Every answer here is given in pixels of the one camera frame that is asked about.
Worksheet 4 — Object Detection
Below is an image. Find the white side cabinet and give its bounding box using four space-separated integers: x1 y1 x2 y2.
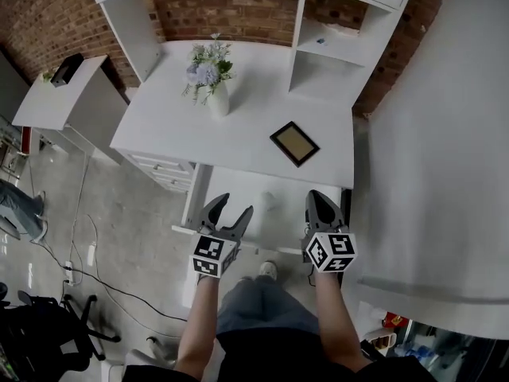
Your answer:
11 53 130 166

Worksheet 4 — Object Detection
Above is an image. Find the white desk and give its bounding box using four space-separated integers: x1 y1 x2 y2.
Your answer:
109 39 356 195

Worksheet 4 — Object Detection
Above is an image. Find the pale blue flower bouquet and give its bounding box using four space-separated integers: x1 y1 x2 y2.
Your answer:
181 33 235 106

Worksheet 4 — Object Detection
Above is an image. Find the black floor cable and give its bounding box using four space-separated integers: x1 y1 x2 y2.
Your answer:
29 212 188 322

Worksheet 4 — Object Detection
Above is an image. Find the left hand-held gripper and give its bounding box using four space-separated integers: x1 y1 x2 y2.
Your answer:
189 192 255 281

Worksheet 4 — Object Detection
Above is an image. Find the white shelf hutch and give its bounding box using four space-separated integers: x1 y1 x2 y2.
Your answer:
83 0 420 108

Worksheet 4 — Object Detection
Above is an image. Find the person's black shirt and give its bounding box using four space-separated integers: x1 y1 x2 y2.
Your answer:
122 323 439 382

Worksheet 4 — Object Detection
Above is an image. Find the white floor cable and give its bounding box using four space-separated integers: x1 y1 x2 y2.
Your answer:
27 149 100 286

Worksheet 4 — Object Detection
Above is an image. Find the black box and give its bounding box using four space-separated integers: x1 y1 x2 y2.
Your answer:
49 52 86 89

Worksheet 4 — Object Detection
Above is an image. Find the black office chair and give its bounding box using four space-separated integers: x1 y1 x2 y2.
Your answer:
0 281 122 382

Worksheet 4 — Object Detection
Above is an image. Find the dark picture frame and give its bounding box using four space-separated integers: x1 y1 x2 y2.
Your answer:
269 120 321 169

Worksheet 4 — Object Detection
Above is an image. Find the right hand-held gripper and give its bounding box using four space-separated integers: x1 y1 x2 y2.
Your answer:
302 189 359 275

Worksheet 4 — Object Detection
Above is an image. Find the person's left forearm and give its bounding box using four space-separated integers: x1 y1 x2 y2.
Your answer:
173 273 223 380

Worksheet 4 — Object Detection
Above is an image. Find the person's white shoe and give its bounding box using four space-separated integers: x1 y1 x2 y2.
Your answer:
258 260 279 283

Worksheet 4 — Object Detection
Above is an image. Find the red box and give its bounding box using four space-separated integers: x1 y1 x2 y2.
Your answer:
381 311 411 330

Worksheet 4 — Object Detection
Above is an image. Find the person's right forearm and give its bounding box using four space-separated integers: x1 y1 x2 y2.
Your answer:
313 267 374 373

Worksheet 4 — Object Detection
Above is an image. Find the person's blue jeans leg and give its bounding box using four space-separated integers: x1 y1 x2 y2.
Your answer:
216 274 321 337

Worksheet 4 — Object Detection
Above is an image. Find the white vase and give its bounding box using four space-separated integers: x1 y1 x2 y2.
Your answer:
206 79 231 119

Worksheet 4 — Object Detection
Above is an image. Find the white power strip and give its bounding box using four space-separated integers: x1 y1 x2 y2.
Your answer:
63 259 77 287

